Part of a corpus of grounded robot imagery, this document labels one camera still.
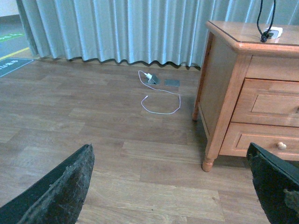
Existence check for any open metal floor socket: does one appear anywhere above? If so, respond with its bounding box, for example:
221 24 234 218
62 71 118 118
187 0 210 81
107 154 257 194
146 75 160 85

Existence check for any grey floor sign sticker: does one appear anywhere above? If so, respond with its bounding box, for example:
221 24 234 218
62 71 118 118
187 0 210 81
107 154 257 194
0 57 34 77

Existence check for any white charging cable on floor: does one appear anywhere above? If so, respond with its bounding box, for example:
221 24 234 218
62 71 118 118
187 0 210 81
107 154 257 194
138 70 182 115

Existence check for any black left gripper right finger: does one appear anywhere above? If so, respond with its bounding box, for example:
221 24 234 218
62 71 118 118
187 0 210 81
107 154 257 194
246 142 299 224

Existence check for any wooden nightstand cabinet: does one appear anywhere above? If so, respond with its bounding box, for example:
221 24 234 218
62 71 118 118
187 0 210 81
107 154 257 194
192 21 299 172

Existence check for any white wall plug adapter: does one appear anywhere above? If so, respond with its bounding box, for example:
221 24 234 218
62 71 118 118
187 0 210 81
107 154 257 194
144 73 152 80

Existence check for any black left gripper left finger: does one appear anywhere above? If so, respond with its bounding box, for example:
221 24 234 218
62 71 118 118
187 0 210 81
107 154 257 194
0 144 95 224

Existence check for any closed metal floor plate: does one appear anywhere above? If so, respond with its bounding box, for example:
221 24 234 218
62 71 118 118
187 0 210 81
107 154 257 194
164 79 180 87

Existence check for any wooden drawer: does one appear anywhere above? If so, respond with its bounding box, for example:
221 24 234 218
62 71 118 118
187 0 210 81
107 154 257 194
232 78 299 127
219 123 299 161

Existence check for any black cable on nightstand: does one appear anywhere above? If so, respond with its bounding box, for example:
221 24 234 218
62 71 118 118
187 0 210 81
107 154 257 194
256 0 277 43

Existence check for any round wooden lower knob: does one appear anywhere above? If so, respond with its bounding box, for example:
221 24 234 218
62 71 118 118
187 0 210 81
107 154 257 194
277 142 287 150

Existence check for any pale green pleated curtain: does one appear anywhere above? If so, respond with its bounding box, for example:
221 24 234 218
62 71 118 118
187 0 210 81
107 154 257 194
17 0 299 66

